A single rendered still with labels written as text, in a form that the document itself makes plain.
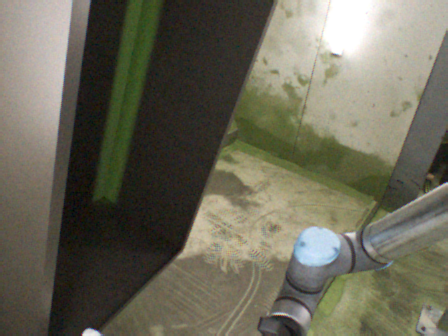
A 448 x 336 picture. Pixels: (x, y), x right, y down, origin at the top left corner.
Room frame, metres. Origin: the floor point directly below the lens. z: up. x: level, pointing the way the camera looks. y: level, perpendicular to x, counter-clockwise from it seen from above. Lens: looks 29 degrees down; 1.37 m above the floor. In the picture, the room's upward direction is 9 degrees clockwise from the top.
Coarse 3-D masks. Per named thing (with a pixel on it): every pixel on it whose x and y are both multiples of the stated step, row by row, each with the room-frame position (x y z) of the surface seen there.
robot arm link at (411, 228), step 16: (432, 192) 0.63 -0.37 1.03; (416, 208) 0.63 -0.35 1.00; (432, 208) 0.60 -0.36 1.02; (384, 224) 0.68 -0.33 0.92; (400, 224) 0.64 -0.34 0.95; (416, 224) 0.62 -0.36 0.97; (432, 224) 0.59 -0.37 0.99; (352, 240) 0.72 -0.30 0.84; (368, 240) 0.70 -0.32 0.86; (384, 240) 0.66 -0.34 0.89; (400, 240) 0.64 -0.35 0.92; (416, 240) 0.62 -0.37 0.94; (432, 240) 0.60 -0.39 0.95; (352, 256) 0.69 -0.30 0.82; (368, 256) 0.69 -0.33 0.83; (384, 256) 0.67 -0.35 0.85; (400, 256) 0.66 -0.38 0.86; (352, 272) 0.69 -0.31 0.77
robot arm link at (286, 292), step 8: (280, 288) 0.70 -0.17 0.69; (288, 288) 0.68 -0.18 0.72; (280, 296) 0.66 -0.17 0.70; (288, 296) 0.66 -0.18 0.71; (296, 296) 0.65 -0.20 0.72; (304, 296) 0.66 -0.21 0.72; (312, 296) 0.66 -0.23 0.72; (272, 304) 0.66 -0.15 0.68; (304, 304) 0.64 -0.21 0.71; (312, 304) 0.66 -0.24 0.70; (312, 312) 0.64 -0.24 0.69
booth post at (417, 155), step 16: (432, 80) 2.23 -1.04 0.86; (432, 96) 2.22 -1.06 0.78; (416, 112) 2.24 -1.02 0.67; (432, 112) 2.20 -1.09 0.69; (416, 128) 2.23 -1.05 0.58; (432, 128) 2.19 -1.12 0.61; (416, 144) 2.21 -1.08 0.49; (432, 144) 2.17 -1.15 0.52; (400, 160) 2.23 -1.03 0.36; (416, 160) 2.19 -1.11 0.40; (432, 160) 2.16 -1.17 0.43; (400, 176) 2.22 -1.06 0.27; (416, 176) 2.18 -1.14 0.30; (400, 192) 2.20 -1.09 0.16; (416, 192) 2.16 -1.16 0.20; (384, 208) 2.23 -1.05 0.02; (400, 208) 2.18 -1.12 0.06
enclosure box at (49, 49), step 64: (0, 0) 0.47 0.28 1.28; (64, 0) 0.43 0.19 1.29; (128, 0) 1.07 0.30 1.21; (192, 0) 1.06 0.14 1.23; (256, 0) 0.99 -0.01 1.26; (0, 64) 0.47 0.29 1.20; (64, 64) 0.43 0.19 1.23; (128, 64) 1.13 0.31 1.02; (192, 64) 1.05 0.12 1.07; (0, 128) 0.48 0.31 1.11; (64, 128) 0.45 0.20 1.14; (128, 128) 1.14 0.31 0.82; (192, 128) 1.05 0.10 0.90; (0, 192) 0.49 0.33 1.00; (64, 192) 0.47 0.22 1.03; (128, 192) 1.13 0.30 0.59; (192, 192) 1.04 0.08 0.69; (0, 256) 0.50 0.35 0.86; (64, 256) 0.88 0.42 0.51; (128, 256) 0.95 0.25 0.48; (0, 320) 0.51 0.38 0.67; (64, 320) 0.69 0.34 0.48
